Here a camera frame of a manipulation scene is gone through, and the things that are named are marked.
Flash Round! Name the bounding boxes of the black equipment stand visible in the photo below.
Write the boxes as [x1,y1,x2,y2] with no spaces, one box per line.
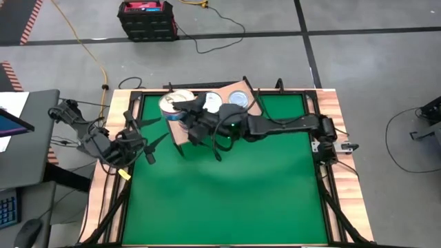
[409,95,441,141]

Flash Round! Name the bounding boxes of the black arm base cables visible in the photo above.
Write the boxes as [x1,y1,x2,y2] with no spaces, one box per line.
[50,136,82,149]

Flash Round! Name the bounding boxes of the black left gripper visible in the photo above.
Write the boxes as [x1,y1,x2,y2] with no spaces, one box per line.
[115,116,170,163]

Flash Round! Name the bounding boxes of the pale lid tuna can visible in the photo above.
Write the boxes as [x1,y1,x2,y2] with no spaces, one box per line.
[158,90,189,122]

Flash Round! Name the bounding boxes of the pink blue label tuna can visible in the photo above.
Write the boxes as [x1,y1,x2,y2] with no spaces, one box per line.
[172,88,196,104]

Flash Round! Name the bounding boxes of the yellow extension cord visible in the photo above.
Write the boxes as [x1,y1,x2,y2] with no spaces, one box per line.
[50,0,110,120]

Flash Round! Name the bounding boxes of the silver lid tuna can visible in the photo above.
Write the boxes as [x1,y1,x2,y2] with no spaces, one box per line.
[227,90,249,110]

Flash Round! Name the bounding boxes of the wooden shelf with black legs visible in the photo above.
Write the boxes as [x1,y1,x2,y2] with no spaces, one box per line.
[164,75,265,158]

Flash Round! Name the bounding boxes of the black keyboard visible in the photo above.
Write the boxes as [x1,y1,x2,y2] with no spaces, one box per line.
[0,191,19,229]

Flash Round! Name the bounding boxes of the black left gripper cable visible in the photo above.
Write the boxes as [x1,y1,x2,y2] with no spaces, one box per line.
[99,136,150,170]

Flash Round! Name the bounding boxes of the black computer mouse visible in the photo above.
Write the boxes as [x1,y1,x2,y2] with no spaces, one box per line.
[12,218,43,248]

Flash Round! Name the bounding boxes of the black table frame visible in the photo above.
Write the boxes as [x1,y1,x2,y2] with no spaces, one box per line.
[77,77,375,248]

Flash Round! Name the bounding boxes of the thin black desk cable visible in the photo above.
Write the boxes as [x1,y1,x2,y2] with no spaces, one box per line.
[75,99,111,107]

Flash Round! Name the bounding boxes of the white paper sheet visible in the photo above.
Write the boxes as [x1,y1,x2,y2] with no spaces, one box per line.
[0,92,30,152]

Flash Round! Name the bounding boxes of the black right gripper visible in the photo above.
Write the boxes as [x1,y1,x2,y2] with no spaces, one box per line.
[172,92,249,146]

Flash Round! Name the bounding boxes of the yellow cord with plug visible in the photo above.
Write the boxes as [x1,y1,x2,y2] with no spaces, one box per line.
[178,0,209,9]

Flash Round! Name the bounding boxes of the grey desk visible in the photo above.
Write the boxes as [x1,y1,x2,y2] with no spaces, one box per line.
[0,88,91,248]

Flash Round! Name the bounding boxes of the laptop screen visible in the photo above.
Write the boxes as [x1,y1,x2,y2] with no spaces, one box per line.
[0,108,35,138]

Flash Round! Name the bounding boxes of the black floor cable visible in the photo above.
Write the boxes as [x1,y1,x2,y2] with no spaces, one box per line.
[174,3,246,55]
[384,107,441,174]

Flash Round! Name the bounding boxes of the black cable loop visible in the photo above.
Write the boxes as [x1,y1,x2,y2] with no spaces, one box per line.
[118,76,144,90]

